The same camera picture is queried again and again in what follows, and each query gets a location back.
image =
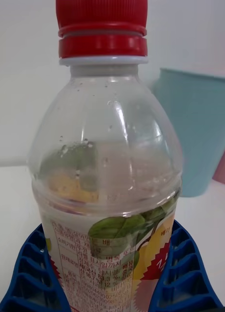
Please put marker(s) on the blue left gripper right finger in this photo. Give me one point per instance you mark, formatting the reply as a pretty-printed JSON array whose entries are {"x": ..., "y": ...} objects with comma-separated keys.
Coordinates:
[{"x": 183, "y": 275}]

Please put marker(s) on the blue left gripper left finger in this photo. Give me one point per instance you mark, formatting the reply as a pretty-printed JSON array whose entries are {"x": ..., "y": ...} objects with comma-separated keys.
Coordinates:
[{"x": 31, "y": 278}]

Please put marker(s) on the clear bottle with red cap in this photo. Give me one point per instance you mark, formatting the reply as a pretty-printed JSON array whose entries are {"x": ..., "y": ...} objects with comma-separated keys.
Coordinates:
[{"x": 105, "y": 156}]

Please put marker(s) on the pink waste bin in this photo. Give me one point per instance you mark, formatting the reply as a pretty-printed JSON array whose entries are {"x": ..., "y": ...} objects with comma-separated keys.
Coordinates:
[{"x": 223, "y": 168}]

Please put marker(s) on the pale blue waste bin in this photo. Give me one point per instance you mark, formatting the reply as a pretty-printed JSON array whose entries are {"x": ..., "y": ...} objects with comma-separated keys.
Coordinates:
[{"x": 200, "y": 131}]

